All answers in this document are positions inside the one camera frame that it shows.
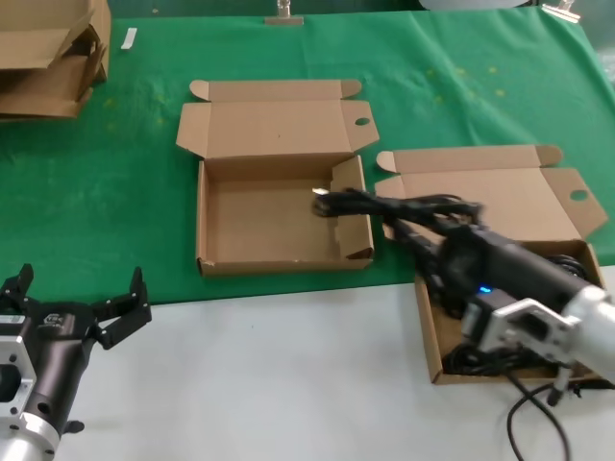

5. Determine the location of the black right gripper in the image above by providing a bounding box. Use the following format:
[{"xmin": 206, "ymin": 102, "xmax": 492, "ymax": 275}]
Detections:
[{"xmin": 382, "ymin": 202, "xmax": 604, "ymax": 309}]

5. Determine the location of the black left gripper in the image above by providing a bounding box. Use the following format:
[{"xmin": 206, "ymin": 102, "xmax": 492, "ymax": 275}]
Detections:
[{"xmin": 0, "ymin": 262, "xmax": 153, "ymax": 436}]

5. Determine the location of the thin black cable bundle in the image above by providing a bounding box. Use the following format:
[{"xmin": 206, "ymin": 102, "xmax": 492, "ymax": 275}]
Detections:
[{"xmin": 309, "ymin": 185, "xmax": 486, "ymax": 227}]

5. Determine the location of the open cardboard box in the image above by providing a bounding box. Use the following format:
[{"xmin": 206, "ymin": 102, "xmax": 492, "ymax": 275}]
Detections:
[{"xmin": 373, "ymin": 144, "xmax": 609, "ymax": 386}]

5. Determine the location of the open cardboard box torn corner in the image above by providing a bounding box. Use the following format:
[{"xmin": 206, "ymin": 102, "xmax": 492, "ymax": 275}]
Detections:
[{"xmin": 173, "ymin": 79, "xmax": 381, "ymax": 278}]

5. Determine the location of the green table cloth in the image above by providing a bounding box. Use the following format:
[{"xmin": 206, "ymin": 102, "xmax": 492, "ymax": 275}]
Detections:
[{"xmin": 0, "ymin": 7, "xmax": 615, "ymax": 306}]

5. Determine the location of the metal table clamp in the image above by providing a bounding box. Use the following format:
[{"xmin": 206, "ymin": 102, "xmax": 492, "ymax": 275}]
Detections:
[{"xmin": 263, "ymin": 0, "xmax": 305, "ymax": 27}]

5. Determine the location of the thick black cable bundle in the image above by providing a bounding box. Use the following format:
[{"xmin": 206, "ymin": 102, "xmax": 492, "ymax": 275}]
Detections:
[
  {"xmin": 417, "ymin": 253, "xmax": 595, "ymax": 321},
  {"xmin": 440, "ymin": 341, "xmax": 558, "ymax": 377}
]

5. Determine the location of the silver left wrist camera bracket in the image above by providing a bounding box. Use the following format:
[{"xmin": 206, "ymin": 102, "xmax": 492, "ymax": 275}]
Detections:
[{"xmin": 0, "ymin": 314, "xmax": 38, "ymax": 424}]

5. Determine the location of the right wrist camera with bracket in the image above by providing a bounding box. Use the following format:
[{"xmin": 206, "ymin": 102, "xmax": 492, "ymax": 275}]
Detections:
[{"xmin": 462, "ymin": 286, "xmax": 574, "ymax": 372}]

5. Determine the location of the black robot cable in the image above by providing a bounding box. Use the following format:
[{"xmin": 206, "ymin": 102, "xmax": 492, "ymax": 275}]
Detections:
[{"xmin": 505, "ymin": 363, "xmax": 615, "ymax": 461}]

